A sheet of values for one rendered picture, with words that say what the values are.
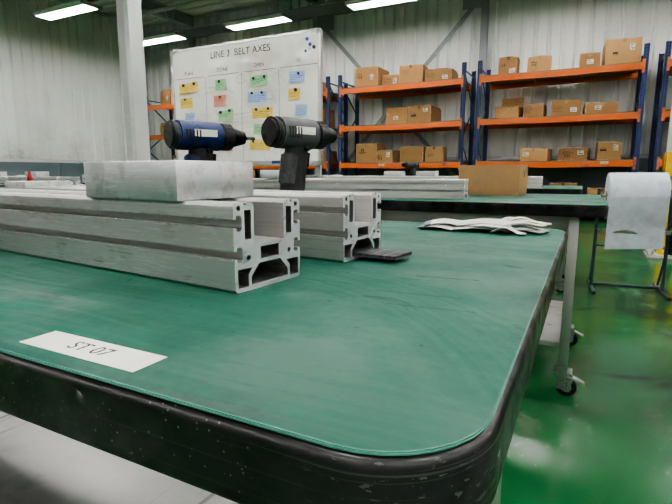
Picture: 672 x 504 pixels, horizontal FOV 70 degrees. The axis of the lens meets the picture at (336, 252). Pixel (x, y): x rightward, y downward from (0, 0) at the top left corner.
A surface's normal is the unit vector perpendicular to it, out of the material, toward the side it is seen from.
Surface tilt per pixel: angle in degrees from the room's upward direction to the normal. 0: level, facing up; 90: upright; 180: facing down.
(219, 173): 90
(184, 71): 90
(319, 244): 90
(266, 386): 0
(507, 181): 89
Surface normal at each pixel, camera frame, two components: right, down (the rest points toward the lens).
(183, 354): 0.00, -0.99
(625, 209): -0.38, 0.36
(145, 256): -0.54, 0.14
